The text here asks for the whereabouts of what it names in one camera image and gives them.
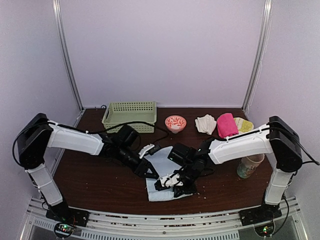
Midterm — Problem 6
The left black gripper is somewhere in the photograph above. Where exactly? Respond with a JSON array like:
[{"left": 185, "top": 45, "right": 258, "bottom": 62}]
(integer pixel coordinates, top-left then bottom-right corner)
[{"left": 116, "top": 145, "right": 159, "bottom": 180}]

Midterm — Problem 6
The light blue towel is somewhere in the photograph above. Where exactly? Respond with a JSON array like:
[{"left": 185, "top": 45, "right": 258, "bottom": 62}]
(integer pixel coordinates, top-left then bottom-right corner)
[{"left": 145, "top": 146, "right": 193, "bottom": 202}]

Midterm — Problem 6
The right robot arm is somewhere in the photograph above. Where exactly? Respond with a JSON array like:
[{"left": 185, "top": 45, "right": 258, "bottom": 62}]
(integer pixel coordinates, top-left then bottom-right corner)
[{"left": 164, "top": 116, "right": 303, "bottom": 221}]

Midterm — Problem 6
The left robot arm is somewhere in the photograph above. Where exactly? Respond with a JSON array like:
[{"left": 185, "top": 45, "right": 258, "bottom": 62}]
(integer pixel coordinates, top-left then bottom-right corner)
[{"left": 12, "top": 113, "right": 159, "bottom": 222}]

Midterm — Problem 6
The red patterned white bowl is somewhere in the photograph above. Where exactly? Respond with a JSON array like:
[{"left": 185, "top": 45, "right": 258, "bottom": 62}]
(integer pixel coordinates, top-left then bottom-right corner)
[{"left": 164, "top": 115, "right": 187, "bottom": 134}]

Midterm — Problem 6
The cream floral mug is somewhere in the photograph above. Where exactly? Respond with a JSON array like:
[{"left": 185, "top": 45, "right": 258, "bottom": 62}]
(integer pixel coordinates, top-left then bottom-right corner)
[{"left": 237, "top": 153, "right": 265, "bottom": 179}]

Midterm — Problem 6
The white folded towel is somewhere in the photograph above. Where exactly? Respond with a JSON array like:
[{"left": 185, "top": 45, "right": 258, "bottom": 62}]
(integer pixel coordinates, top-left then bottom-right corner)
[{"left": 194, "top": 114, "right": 217, "bottom": 136}]

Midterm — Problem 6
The pink towel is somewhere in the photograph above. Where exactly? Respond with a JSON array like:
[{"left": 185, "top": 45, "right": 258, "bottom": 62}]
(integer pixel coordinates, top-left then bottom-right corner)
[{"left": 216, "top": 113, "right": 239, "bottom": 138}]

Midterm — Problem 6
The green plastic basket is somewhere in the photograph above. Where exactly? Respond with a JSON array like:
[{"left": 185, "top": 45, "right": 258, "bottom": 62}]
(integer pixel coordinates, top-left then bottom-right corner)
[{"left": 101, "top": 101, "right": 157, "bottom": 133}]

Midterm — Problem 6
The yellow patterned cloth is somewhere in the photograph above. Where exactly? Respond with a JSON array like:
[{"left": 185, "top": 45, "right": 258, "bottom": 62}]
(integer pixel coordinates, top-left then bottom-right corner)
[{"left": 234, "top": 117, "right": 254, "bottom": 134}]

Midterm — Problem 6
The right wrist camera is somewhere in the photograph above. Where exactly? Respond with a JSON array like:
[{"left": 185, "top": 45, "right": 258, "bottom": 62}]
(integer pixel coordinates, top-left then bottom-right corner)
[{"left": 154, "top": 172, "right": 184, "bottom": 191}]

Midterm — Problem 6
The front aluminium rail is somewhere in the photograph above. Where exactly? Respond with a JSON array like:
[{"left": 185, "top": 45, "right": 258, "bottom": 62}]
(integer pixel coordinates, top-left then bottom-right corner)
[{"left": 18, "top": 197, "right": 310, "bottom": 240}]

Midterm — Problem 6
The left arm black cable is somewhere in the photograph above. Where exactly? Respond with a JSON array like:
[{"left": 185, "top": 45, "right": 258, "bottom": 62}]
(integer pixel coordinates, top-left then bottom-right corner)
[{"left": 84, "top": 121, "right": 170, "bottom": 143}]

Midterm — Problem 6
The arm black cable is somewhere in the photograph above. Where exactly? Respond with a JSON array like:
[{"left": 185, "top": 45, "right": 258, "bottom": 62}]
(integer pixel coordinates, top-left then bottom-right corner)
[
  {"left": 84, "top": 121, "right": 170, "bottom": 143},
  {"left": 268, "top": 127, "right": 320, "bottom": 166}
]

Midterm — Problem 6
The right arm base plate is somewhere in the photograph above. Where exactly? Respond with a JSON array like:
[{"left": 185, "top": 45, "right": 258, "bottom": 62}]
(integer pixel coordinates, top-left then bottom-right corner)
[{"left": 239, "top": 206, "right": 282, "bottom": 226}]

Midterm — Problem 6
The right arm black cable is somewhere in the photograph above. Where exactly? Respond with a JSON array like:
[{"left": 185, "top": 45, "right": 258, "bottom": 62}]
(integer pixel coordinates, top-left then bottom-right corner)
[{"left": 268, "top": 127, "right": 320, "bottom": 166}]

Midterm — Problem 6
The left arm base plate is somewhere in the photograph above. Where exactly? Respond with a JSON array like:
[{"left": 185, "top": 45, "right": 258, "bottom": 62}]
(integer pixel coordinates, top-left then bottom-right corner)
[{"left": 45, "top": 208, "right": 90, "bottom": 227}]

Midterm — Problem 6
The right aluminium frame post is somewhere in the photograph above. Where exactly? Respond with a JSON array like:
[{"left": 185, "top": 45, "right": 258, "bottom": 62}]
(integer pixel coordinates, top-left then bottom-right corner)
[{"left": 242, "top": 0, "right": 273, "bottom": 114}]

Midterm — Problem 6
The aluminium frame post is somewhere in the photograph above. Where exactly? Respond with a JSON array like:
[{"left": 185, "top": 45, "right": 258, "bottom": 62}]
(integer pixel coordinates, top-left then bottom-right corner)
[
  {"left": 242, "top": 0, "right": 273, "bottom": 114},
  {"left": 52, "top": 0, "right": 84, "bottom": 112}
]

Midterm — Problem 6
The left aluminium frame post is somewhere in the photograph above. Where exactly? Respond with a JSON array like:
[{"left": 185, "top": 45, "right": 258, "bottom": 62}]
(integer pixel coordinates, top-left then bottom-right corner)
[{"left": 52, "top": 0, "right": 84, "bottom": 112}]

